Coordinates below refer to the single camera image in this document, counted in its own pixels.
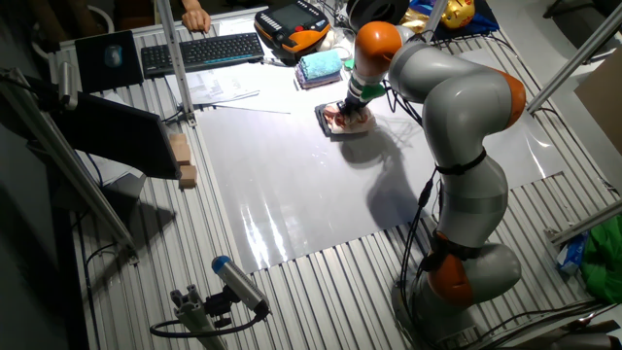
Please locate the aluminium frame post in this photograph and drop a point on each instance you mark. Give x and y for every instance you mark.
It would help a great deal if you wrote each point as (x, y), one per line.
(196, 318)
(588, 221)
(435, 17)
(578, 58)
(73, 170)
(176, 63)

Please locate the grey plastic table mat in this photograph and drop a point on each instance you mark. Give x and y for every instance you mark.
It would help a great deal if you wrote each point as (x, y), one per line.
(291, 185)

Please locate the white egg-shaped object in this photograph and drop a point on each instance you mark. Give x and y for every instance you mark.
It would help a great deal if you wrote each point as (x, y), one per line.
(329, 41)

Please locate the dark blue cloth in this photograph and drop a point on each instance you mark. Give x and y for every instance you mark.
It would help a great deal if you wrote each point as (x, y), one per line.
(486, 19)

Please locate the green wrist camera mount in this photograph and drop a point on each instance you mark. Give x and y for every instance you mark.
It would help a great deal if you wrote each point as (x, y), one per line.
(373, 91)

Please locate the small printed paper sheet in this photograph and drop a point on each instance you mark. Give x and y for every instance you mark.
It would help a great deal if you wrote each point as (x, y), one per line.
(218, 87)

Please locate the silver pen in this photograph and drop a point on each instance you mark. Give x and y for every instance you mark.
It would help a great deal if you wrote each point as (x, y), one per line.
(277, 61)

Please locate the mauve brown folded cloth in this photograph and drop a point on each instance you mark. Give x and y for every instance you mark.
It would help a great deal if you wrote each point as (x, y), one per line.
(318, 86)

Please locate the large white paper sheet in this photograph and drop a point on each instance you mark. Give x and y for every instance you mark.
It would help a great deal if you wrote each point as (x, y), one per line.
(252, 97)

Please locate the black filament spool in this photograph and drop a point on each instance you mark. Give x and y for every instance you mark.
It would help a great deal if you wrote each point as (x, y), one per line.
(376, 12)

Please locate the blue tissue pack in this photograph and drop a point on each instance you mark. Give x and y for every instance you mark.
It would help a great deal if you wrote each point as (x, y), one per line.
(572, 254)

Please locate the teal fluffy folded cloth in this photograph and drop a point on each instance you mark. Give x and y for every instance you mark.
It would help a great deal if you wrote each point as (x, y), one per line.
(321, 64)

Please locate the dark grey cloth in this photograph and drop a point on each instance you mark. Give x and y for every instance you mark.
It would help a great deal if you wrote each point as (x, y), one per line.
(319, 119)

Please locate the orange black teach pendant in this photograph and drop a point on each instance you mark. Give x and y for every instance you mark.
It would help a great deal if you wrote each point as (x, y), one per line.
(291, 24)

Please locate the pink cream cloth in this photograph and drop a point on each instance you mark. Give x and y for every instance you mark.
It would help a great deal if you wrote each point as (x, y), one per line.
(357, 125)

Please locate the person's forearm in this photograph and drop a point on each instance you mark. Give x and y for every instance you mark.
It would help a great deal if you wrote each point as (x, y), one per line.
(191, 4)

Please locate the gold piggy bank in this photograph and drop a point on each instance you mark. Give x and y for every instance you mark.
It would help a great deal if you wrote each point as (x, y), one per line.
(459, 13)

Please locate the grey computer mouse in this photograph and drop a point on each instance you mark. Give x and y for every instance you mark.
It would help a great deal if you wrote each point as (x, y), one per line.
(113, 56)

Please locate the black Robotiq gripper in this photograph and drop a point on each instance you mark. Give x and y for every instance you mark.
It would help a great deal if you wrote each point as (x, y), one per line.
(352, 103)

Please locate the silver depth camera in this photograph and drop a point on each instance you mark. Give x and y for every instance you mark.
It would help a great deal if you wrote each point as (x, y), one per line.
(68, 85)

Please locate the black camera clamp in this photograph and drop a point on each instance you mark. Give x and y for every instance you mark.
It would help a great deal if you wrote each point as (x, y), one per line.
(218, 306)

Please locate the gold foil bag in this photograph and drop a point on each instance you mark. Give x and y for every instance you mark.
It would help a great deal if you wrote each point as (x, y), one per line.
(413, 17)

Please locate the silver camera with blue end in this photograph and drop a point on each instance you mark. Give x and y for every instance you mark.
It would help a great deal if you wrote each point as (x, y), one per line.
(240, 284)

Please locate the wooden block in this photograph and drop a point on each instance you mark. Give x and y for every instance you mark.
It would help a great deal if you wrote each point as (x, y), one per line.
(188, 177)
(182, 154)
(178, 139)

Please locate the empty glass beaker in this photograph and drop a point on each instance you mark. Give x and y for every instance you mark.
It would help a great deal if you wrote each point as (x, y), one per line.
(344, 46)

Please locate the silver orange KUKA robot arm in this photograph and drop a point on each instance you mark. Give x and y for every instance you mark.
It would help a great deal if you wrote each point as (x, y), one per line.
(461, 107)

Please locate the black computer keyboard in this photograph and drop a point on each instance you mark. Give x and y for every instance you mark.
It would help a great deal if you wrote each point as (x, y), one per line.
(204, 53)

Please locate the black computer monitor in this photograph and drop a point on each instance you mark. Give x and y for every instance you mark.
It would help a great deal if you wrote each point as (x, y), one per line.
(121, 131)

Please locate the brown cardboard box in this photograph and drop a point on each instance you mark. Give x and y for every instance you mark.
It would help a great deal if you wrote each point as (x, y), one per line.
(602, 102)

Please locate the purple folded cloth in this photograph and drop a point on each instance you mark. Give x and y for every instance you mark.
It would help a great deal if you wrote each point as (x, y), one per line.
(316, 80)

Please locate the person's bare hand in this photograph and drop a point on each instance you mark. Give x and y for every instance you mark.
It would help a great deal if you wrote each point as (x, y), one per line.
(196, 20)

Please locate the black mouse pad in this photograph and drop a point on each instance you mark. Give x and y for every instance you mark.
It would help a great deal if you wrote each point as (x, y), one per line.
(97, 73)

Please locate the green fabric bag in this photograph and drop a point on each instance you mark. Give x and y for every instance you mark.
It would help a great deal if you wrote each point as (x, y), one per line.
(605, 262)

